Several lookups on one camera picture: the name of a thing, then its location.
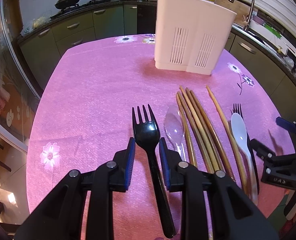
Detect white plastic spoon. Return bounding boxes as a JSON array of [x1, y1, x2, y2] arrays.
[[231, 113, 258, 205]]

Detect bamboo chopstick separate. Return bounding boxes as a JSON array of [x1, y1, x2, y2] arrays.
[[206, 85, 250, 195]]

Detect black plastic fork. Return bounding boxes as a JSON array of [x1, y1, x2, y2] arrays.
[[232, 103, 259, 194], [132, 106, 176, 238]]

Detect bamboo chopstick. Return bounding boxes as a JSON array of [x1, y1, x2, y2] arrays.
[[187, 88, 236, 181], [185, 88, 223, 171], [179, 86, 217, 173], [176, 92, 197, 167]]

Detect clear plastic spoon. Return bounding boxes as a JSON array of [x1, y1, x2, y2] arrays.
[[164, 105, 187, 161]]

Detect steel kitchen faucet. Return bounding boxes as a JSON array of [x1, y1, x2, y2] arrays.
[[228, 0, 256, 32]]

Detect green kitchen cabinets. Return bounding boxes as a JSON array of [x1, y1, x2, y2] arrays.
[[18, 2, 157, 89]]

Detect pink floral tablecloth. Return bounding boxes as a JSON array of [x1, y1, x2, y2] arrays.
[[26, 33, 296, 240]]

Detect wooden cutting board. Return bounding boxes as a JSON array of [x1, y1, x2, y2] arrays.
[[215, 0, 250, 26]]

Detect white plastic utensil holder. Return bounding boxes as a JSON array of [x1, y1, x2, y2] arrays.
[[155, 0, 237, 75]]

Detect black wok left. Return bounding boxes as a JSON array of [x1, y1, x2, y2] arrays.
[[55, 0, 80, 10]]

